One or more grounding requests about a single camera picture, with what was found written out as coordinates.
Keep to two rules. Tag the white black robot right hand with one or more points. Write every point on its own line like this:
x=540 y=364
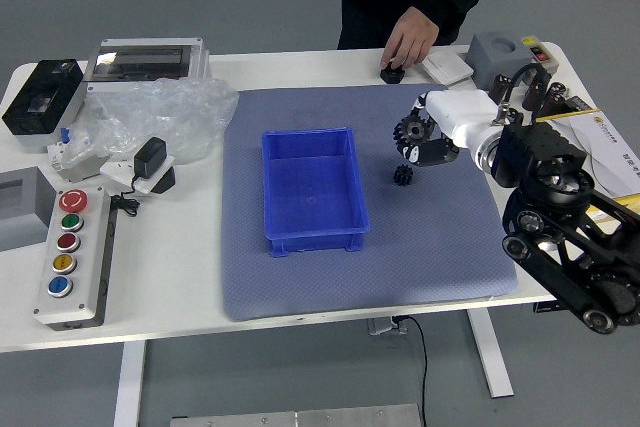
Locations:
x=460 y=112

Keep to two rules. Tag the person's left hand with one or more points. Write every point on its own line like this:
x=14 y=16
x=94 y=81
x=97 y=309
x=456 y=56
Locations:
x=412 y=39

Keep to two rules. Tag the small black block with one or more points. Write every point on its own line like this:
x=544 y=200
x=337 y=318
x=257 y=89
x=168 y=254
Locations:
x=392 y=75

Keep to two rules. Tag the big black gear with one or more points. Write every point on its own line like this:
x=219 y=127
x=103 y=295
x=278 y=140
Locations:
x=415 y=131

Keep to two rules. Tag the small black gear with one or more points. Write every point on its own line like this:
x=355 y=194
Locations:
x=403 y=176

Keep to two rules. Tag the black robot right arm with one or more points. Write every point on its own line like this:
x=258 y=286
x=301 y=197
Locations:
x=550 y=157

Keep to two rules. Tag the yellow white cardboard box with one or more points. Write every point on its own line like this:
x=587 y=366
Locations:
x=615 y=147

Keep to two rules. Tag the blue plastic box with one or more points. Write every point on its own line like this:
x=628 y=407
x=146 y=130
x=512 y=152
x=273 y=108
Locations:
x=312 y=197

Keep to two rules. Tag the grey clear-lid distribution box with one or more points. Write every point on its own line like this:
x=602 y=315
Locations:
x=145 y=59

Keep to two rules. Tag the grey under-table control box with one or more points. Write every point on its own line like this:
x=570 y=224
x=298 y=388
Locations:
x=380 y=327

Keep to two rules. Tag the black cylindrical capacitor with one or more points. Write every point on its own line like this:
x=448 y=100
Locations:
x=550 y=106
x=534 y=98
x=556 y=90
x=541 y=81
x=498 y=86

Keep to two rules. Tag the grey block with round hole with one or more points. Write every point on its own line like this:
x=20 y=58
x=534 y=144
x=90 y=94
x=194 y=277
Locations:
x=492 y=54

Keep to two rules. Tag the flat black device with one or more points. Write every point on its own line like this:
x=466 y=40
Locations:
x=580 y=103

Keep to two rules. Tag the grey-blue table mat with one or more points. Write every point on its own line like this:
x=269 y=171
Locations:
x=400 y=257

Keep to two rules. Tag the clear plastic bag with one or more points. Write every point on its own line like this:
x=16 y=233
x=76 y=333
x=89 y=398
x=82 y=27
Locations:
x=165 y=107

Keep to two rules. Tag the black table control panel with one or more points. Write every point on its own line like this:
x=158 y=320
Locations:
x=547 y=307

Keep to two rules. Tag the white table leg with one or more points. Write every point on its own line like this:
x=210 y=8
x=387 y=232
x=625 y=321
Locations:
x=129 y=387
x=492 y=357

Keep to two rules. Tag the black power adapter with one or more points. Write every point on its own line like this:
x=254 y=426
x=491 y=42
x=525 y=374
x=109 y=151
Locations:
x=150 y=157

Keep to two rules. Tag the white socket block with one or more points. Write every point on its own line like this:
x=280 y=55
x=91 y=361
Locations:
x=117 y=169

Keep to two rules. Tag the white circuit breaker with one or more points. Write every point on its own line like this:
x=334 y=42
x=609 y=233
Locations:
x=75 y=167

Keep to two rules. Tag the silver metal plate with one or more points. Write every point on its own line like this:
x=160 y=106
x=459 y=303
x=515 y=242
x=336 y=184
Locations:
x=300 y=418

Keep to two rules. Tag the grey five-button control station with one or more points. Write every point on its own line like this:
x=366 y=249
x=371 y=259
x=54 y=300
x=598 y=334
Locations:
x=70 y=247

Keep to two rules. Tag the white wall switch plate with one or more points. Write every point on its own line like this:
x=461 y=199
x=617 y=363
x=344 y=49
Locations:
x=447 y=67

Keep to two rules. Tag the grey two-button switch box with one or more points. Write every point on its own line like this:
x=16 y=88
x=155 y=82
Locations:
x=542 y=54

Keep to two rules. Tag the black-lid grey enclosure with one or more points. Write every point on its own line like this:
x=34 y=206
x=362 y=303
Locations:
x=42 y=94

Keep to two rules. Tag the grey window enclosure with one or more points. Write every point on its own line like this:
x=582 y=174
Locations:
x=25 y=217

